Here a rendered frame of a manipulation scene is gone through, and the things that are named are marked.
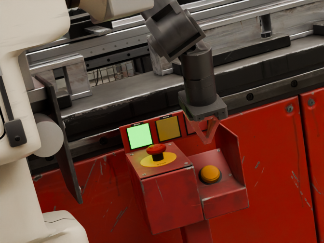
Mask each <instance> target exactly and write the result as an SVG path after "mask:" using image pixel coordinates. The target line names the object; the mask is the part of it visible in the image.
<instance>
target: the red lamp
mask: <svg viewBox="0 0 324 243"><path fill-rule="evenodd" d="M185 120H186V125H187V131H188V134H191V133H194V132H195V130H194V129H193V127H192V126H191V124H190V122H189V121H188V119H187V118H186V116H185ZM198 126H199V128H200V129H201V131H202V130H206V129H208V125H207V121H203V122H200V123H199V125H198Z"/></svg>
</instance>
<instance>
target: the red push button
mask: <svg viewBox="0 0 324 243"><path fill-rule="evenodd" d="M165 150H166V146H165V145H164V144H161V143H157V144H153V145H150V146H149V147H148V148H147V149H146V152H147V153H148V154H149V155H152V159H153V161H154V162H158V161H161V160H163V159H164V157H163V152H165Z"/></svg>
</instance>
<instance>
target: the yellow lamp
mask: <svg viewBox="0 0 324 243"><path fill-rule="evenodd" d="M156 124H157V129H158V134H159V139H160V141H164V140H167V139H171V138H175V137H179V136H180V131H179V127H178V122H177V116H174V117H170V118H167V119H163V120H159V121H156Z"/></svg>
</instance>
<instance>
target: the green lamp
mask: <svg viewBox="0 0 324 243"><path fill-rule="evenodd" d="M127 131H128V136H129V140H130V144H131V149H134V148H137V147H141V146H145V145H149V144H152V140H151V136H150V131H149V125H148V123H147V124H143V125H139V126H135V127H131V128H128V129H127Z"/></svg>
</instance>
